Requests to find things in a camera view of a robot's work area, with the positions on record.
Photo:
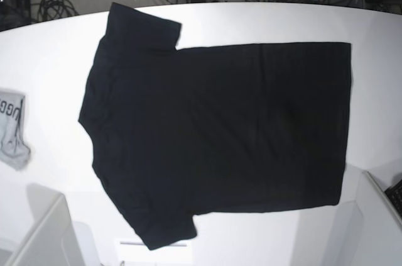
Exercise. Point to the white bin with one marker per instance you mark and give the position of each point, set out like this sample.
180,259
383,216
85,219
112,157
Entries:
365,231
37,229

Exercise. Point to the white bin left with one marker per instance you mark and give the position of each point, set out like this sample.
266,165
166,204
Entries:
37,229

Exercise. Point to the grey folded garment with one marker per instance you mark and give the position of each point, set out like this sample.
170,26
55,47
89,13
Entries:
14,152

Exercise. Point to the black T-shirt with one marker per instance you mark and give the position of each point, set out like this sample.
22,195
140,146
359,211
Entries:
251,128

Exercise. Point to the black keyboard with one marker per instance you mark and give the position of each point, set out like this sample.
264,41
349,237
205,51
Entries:
394,194

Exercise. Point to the white bin right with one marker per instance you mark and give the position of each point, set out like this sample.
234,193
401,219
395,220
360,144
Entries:
365,231

